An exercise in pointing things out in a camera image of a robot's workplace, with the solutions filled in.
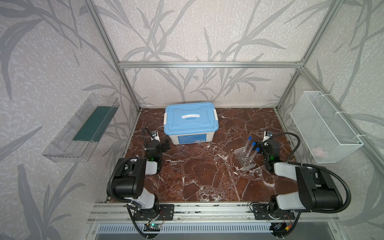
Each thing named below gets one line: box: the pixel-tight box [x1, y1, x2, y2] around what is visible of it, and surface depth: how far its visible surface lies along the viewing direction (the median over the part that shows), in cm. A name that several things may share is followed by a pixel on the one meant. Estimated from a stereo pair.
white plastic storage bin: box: [165, 131, 215, 145], surface depth 95 cm
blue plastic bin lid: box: [163, 102, 219, 134], surface depth 93 cm
